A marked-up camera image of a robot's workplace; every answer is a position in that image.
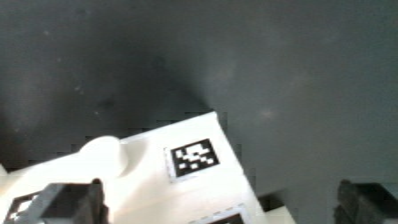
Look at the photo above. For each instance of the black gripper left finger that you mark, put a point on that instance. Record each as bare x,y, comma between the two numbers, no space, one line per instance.
69,204

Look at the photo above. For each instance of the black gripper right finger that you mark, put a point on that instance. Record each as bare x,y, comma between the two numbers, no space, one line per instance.
366,204

